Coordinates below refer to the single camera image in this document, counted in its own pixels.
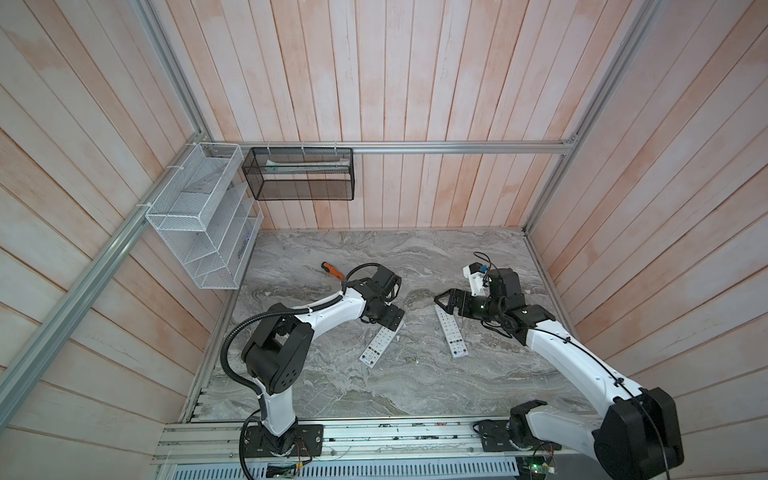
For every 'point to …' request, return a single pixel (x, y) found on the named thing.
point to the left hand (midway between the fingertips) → (385, 319)
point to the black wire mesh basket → (301, 173)
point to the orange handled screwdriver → (330, 269)
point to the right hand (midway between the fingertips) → (446, 300)
